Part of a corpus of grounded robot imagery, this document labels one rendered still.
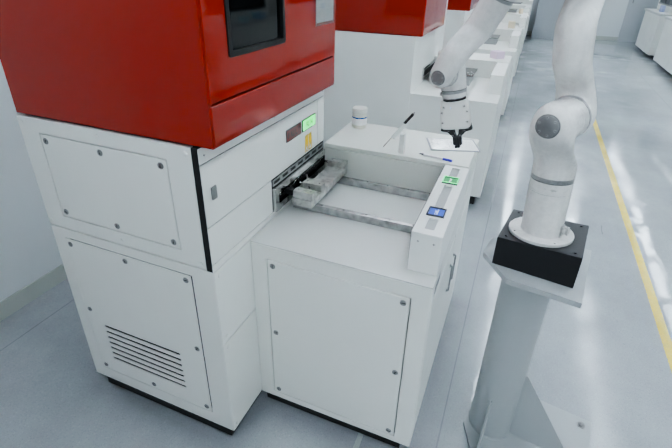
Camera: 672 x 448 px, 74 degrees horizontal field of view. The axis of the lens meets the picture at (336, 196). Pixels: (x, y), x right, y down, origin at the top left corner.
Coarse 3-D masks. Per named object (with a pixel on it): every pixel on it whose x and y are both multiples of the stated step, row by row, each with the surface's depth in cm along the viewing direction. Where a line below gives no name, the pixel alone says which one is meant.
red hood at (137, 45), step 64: (0, 0) 123; (64, 0) 114; (128, 0) 107; (192, 0) 100; (256, 0) 121; (320, 0) 155; (64, 64) 124; (128, 64) 115; (192, 64) 107; (256, 64) 126; (320, 64) 166; (128, 128) 124; (192, 128) 116
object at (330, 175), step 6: (330, 168) 192; (336, 168) 192; (318, 174) 187; (324, 174) 187; (330, 174) 187; (336, 174) 187; (342, 174) 191; (318, 180) 181; (324, 180) 182; (330, 180) 182; (336, 180) 185; (330, 186) 180; (318, 192) 172; (324, 192) 175; (294, 198) 167; (318, 198) 170; (294, 204) 168; (300, 204) 167; (306, 204) 166; (312, 204) 166
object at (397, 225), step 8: (304, 208) 172; (312, 208) 170; (320, 208) 169; (328, 208) 167; (336, 208) 167; (336, 216) 167; (344, 216) 166; (352, 216) 165; (360, 216) 163; (368, 216) 162; (376, 216) 162; (376, 224) 162; (384, 224) 161; (392, 224) 159; (400, 224) 158; (408, 224) 158; (408, 232) 158
